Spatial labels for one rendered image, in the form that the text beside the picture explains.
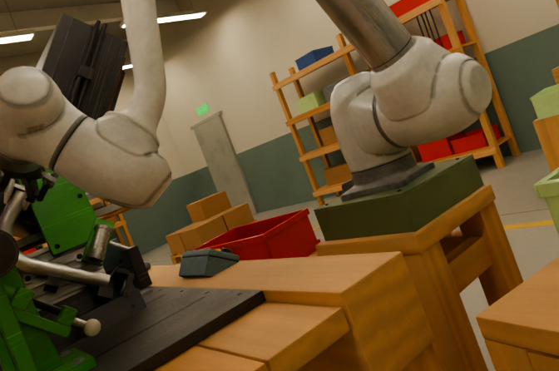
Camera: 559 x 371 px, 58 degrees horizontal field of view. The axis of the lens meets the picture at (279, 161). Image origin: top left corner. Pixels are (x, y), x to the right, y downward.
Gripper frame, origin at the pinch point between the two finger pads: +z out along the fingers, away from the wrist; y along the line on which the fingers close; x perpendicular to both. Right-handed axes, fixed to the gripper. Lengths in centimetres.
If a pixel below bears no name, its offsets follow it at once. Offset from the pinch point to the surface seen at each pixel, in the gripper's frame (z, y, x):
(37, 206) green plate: 4.4, -3.9, -0.7
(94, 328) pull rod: -16.9, -22.4, 23.8
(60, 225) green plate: 4.4, -9.7, 1.7
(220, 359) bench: -41, -37, 27
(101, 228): 1.0, -17.6, 0.5
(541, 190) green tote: -72, -62, 5
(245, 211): 570, -224, -310
